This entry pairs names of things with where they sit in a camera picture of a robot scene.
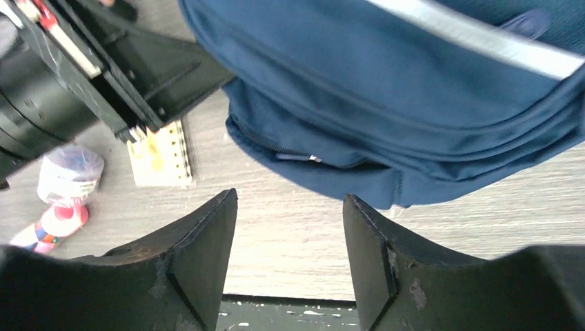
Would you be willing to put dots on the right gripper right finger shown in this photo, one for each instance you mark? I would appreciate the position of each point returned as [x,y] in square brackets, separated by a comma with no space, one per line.
[403,281]

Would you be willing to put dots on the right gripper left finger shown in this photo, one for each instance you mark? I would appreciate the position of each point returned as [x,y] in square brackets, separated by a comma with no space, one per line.
[170,279]

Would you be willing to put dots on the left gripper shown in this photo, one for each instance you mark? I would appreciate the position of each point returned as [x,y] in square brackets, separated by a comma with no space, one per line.
[66,65]

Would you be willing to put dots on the navy blue student backpack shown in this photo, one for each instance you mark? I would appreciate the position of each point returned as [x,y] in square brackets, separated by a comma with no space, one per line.
[398,102]

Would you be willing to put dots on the small purple glitter jar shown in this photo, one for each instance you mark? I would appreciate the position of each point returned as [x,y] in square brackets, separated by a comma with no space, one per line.
[69,175]

